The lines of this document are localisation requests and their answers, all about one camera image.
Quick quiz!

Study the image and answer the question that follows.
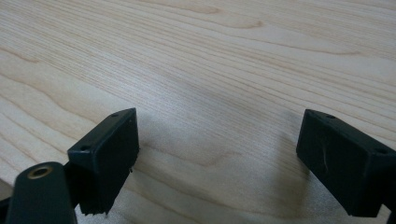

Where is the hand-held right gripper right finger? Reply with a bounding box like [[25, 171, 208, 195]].
[[296, 108, 396, 218]]

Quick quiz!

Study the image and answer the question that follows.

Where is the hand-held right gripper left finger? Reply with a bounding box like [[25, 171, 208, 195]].
[[64, 107, 140, 216]]

